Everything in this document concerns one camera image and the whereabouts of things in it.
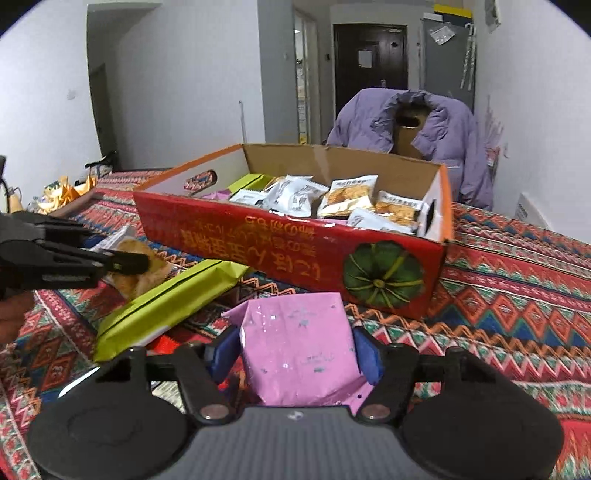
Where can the purple jacket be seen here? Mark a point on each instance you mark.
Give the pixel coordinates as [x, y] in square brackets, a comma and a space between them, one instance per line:
[457, 152]

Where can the grey refrigerator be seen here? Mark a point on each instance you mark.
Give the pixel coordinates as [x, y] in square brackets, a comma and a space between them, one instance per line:
[445, 64]

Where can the dark entrance door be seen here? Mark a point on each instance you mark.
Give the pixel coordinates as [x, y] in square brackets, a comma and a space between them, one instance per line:
[369, 78]

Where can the yellow box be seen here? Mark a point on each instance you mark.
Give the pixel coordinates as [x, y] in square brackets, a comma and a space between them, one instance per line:
[452, 11]

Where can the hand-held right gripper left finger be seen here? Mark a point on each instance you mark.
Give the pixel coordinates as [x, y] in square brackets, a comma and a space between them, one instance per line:
[224, 350]

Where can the person's left hand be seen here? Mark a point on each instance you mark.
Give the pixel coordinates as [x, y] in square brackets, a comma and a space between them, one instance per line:
[16, 318]

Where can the paper notice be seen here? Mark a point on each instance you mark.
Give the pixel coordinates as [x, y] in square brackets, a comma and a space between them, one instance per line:
[364, 57]

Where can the white box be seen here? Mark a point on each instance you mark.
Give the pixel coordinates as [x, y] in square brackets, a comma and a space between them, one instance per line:
[531, 210]

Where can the red cardboard box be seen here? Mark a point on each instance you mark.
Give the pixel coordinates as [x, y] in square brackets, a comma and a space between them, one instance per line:
[286, 249]

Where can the brown chair back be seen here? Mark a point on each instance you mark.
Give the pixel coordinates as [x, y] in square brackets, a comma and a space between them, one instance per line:
[408, 136]

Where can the bowl of fruit peels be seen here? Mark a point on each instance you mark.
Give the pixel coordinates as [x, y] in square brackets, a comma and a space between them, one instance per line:
[60, 189]

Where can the orange cracker snack packet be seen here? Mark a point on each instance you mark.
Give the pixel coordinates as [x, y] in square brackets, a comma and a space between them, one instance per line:
[136, 272]

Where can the pink snack packet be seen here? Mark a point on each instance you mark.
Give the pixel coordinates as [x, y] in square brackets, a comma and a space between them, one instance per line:
[214, 194]
[300, 350]

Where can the heap of assorted snack packets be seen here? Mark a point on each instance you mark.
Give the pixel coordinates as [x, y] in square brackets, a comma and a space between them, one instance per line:
[341, 201]

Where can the green snack packet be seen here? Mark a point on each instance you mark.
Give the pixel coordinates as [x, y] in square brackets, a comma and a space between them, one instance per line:
[161, 302]
[247, 182]

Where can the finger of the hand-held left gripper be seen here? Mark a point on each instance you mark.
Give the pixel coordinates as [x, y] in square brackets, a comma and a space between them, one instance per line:
[51, 228]
[69, 267]

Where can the clear plastic bag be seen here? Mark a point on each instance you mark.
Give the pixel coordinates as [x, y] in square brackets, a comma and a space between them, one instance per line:
[441, 32]

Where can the white folded umbrella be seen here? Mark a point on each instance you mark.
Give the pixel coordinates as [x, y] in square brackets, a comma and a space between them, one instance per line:
[468, 57]

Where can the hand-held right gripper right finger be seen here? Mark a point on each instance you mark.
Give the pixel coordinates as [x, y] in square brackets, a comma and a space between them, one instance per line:
[369, 357]

